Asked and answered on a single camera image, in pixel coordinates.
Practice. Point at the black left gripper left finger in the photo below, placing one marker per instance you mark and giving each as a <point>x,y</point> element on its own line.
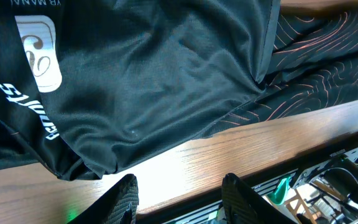
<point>117,206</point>

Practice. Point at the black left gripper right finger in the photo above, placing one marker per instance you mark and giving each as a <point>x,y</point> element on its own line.
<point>242,205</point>

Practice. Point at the black printed cycling jersey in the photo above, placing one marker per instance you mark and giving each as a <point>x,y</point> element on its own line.
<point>89,88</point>

